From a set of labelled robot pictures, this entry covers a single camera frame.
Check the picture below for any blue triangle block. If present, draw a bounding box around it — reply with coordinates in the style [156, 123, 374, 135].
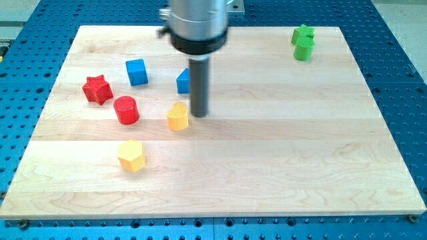
[176, 68, 189, 94]

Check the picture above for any red star block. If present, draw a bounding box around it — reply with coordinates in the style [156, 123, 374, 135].
[82, 75, 113, 105]

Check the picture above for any yellow heart block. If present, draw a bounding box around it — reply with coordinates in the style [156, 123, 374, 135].
[167, 101, 189, 131]

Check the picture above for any blue cube block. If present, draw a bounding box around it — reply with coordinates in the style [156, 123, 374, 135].
[125, 59, 149, 86]

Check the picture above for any yellow hexagon block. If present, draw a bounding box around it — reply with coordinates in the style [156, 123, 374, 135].
[117, 140, 146, 173]

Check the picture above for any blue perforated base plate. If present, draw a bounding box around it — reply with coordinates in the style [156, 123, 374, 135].
[1, 1, 426, 239]

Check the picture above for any green cylinder block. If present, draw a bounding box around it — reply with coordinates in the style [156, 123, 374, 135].
[293, 37, 315, 61]

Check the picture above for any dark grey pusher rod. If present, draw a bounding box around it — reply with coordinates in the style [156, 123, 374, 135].
[189, 55, 209, 118]

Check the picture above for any green star block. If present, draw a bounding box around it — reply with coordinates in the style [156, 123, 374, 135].
[291, 24, 315, 45]

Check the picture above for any light wooden board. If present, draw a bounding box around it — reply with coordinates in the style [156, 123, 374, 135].
[1, 25, 426, 219]

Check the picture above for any red cylinder block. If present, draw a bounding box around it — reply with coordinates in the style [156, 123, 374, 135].
[113, 96, 139, 125]

